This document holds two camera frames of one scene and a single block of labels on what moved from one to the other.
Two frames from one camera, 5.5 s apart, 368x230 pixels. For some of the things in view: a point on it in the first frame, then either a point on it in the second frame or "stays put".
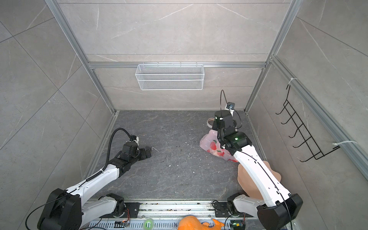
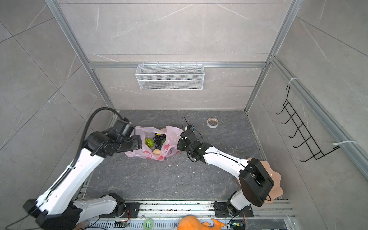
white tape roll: [209, 125] stays put
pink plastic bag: [210, 142] -> [156, 144]
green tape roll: [152, 226] stays put
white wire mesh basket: [170, 77] stays put
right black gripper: [215, 126] -> [181, 142]
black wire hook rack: [302, 131] stays put
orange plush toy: [190, 223] stays put
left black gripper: [144, 155] -> [136, 142]
